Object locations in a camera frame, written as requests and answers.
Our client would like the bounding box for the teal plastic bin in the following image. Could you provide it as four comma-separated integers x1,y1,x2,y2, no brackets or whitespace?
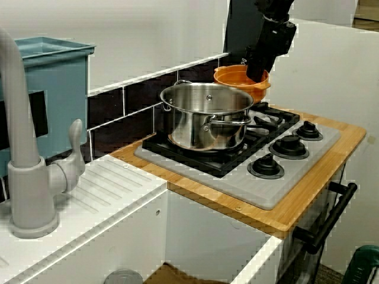
0,36,97,179

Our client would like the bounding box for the grey toy stove panel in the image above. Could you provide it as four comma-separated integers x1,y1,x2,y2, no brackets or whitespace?
134,117,342,212

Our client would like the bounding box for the black stove knob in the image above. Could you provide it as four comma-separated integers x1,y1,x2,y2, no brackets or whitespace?
292,120,325,141
248,153,285,180
268,135,310,160

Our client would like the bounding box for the stainless steel pot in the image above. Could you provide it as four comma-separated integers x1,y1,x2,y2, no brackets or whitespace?
159,79,255,152

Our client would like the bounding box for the brown wooden board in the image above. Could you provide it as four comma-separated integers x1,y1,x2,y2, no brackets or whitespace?
143,262,214,284

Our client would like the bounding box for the white toy sink unit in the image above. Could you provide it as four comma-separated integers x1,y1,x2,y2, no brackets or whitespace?
0,154,282,284

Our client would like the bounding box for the orange plastic pot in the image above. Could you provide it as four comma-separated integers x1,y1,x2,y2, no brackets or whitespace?
213,64,272,105

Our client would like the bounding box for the black burner grate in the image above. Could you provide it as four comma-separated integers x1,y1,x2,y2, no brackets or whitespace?
142,101,300,179

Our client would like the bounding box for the black oven door handle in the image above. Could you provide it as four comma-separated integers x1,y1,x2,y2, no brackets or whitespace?
293,181,358,256

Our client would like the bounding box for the grey toy faucet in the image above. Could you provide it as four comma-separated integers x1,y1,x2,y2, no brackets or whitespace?
0,27,87,239

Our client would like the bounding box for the black cable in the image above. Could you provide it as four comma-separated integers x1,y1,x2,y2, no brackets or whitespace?
312,251,325,284

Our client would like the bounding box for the wooden stove countertop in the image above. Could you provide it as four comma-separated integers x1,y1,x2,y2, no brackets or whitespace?
110,104,367,240

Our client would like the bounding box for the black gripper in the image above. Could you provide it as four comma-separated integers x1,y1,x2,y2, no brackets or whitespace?
245,17,297,84

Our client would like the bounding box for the dark tile backsplash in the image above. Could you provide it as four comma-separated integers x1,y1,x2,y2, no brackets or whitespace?
0,52,230,205

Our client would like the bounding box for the grey round disc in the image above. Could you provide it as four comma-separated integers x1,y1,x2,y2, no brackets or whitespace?
104,268,144,284

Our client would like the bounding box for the green clamp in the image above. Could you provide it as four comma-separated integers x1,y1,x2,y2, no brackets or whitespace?
341,245,379,284

